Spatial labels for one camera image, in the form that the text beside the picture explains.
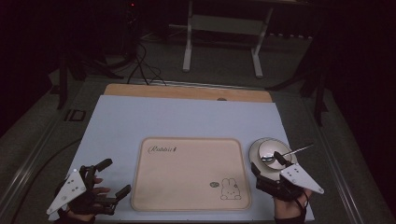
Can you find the black cables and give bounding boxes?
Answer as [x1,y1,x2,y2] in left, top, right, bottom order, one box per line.
[125,38,167,87]

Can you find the person's left hand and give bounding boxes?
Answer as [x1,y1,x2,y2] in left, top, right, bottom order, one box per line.
[64,176,112,223]

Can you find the metal spoon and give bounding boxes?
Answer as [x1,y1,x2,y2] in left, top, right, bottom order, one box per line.
[261,143,315,163]

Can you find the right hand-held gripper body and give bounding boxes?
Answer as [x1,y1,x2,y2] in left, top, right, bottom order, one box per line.
[255,162,325,202]

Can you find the wooden table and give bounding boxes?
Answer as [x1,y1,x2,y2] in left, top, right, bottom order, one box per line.
[103,82,274,104]

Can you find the floor socket box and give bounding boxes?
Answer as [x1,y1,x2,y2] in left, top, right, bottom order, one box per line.
[64,108,87,123]

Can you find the dark tripod stand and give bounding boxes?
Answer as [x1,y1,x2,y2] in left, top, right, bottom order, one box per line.
[49,46,125,111]

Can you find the white bowl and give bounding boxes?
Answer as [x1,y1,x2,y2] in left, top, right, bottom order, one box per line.
[257,138,294,171]

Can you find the white metal stand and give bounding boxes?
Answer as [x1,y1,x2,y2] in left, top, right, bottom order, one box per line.
[167,0,276,79]

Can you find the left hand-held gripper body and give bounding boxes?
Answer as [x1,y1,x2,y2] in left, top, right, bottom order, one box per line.
[46,165,118,217]

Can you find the beige rabbit placemat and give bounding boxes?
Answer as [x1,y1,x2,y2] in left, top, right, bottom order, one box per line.
[130,136,253,213]

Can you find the person's right hand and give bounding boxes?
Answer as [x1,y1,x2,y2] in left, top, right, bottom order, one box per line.
[273,189,313,224]

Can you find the dark floor cable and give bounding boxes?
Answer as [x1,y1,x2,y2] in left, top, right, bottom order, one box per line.
[8,137,82,224]

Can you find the light blue table cover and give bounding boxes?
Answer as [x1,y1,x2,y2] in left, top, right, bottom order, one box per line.
[47,94,316,222]

